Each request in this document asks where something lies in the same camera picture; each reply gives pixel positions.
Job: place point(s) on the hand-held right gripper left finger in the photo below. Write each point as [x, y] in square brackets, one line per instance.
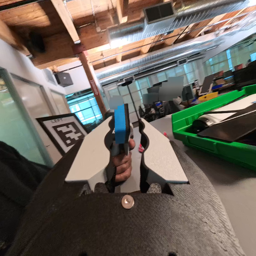
[90, 160]

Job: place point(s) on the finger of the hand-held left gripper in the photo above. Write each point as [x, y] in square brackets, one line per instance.
[131, 132]

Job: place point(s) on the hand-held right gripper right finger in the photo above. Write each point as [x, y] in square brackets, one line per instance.
[164, 162]

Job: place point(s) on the blue black sponge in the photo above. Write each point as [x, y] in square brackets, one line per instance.
[121, 124]

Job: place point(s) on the green plastic bin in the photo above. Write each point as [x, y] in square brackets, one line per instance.
[210, 150]

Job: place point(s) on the black sheet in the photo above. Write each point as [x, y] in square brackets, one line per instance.
[230, 128]

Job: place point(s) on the person's left hand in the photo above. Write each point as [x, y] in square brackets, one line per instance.
[123, 168]

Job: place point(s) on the chair with dark jacket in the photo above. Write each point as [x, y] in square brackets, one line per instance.
[146, 112]

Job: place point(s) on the black-framed marker sign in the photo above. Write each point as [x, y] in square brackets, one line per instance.
[66, 132]

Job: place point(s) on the black disc-top floor stand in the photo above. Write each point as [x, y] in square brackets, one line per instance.
[128, 83]

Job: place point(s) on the red arrow sign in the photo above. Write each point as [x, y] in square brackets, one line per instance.
[94, 87]

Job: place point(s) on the grey-backed monitor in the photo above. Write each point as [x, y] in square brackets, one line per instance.
[187, 93]

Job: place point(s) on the white cylinder with black cap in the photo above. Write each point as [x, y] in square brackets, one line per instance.
[218, 116]

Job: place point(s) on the small yellow bin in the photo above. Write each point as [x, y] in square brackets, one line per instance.
[208, 96]

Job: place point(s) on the small cream-framed board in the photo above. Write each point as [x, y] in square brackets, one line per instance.
[207, 84]

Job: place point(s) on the blue storage bin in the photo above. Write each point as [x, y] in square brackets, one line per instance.
[217, 86]

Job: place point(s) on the black office chair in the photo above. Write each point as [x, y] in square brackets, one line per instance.
[246, 74]

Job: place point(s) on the wooden post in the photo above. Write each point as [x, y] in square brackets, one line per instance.
[94, 88]

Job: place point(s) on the slim silver air duct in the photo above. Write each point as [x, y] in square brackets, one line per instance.
[140, 64]

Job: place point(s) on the black wall speaker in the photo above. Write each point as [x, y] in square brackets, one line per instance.
[64, 79]

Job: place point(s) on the large silver air duct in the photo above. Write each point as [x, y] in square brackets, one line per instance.
[160, 22]

